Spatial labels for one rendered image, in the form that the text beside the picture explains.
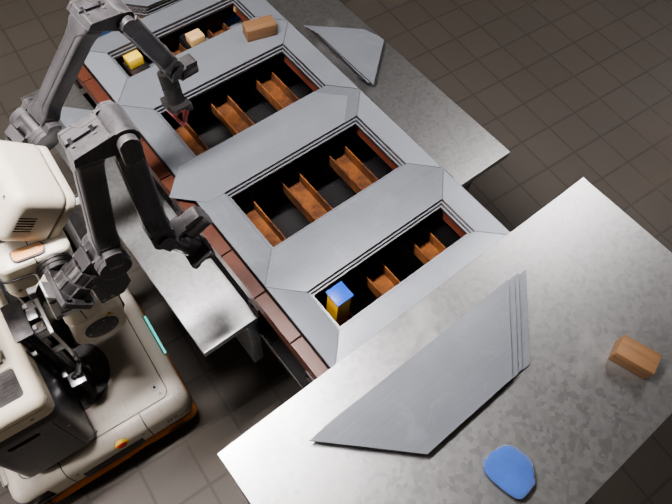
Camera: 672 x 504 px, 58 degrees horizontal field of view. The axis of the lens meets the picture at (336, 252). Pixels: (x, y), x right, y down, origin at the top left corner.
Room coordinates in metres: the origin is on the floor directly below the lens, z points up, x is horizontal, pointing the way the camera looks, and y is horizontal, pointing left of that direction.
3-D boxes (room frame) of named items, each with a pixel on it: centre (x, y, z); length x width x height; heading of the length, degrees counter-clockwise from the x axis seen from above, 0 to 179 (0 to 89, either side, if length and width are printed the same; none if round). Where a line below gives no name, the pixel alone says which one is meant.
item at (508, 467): (0.27, -0.45, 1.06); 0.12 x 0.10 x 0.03; 58
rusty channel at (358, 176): (1.48, 0.11, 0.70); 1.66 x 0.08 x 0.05; 44
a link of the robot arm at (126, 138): (0.71, 0.43, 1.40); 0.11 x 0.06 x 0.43; 40
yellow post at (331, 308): (0.75, -0.02, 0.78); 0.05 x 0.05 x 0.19; 44
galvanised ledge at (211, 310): (1.14, 0.75, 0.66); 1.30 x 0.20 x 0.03; 44
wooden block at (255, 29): (1.84, 0.38, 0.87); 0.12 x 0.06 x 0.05; 119
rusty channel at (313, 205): (1.33, 0.26, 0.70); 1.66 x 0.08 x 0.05; 44
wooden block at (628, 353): (0.58, -0.77, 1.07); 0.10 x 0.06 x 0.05; 62
